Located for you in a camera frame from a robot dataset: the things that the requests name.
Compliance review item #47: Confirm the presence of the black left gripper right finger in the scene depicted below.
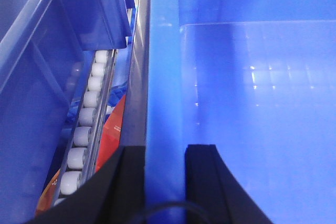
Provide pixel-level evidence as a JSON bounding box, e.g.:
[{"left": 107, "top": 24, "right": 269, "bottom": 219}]
[{"left": 185, "top": 144, "right": 272, "bottom": 223}]

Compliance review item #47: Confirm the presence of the dark blue bin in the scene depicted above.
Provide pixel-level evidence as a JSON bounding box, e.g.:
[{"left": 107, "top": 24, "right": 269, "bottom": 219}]
[
  {"left": 62, "top": 0, "right": 135, "bottom": 50},
  {"left": 1, "top": 0, "right": 83, "bottom": 223}
]

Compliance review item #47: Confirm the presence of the orange red package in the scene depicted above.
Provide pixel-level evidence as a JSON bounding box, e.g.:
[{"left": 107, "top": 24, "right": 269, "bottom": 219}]
[{"left": 35, "top": 94, "right": 126, "bottom": 216}]

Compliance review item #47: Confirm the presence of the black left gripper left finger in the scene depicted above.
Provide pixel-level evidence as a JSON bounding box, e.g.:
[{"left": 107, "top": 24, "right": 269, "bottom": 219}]
[{"left": 30, "top": 146, "right": 146, "bottom": 223}]

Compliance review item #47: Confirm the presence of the white roller conveyor track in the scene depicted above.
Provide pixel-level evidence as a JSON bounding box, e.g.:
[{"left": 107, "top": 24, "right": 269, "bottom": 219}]
[{"left": 51, "top": 49, "right": 118, "bottom": 207}]

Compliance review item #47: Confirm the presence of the dark blue upper left bin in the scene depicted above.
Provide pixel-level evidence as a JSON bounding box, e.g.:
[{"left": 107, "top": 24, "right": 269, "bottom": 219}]
[{"left": 1, "top": 0, "right": 83, "bottom": 223}]

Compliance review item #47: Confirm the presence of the dark blue rear bin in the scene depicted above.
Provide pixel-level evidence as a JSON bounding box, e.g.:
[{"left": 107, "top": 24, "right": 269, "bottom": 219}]
[{"left": 62, "top": 0, "right": 135, "bottom": 50}]

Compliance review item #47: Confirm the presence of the light blue plastic bin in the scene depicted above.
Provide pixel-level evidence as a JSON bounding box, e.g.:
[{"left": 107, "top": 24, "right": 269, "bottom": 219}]
[{"left": 145, "top": 0, "right": 335, "bottom": 223}]

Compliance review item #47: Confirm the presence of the grey metal shelf rail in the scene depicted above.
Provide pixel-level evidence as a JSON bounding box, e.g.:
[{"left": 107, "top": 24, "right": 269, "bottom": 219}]
[{"left": 120, "top": 0, "right": 151, "bottom": 146}]

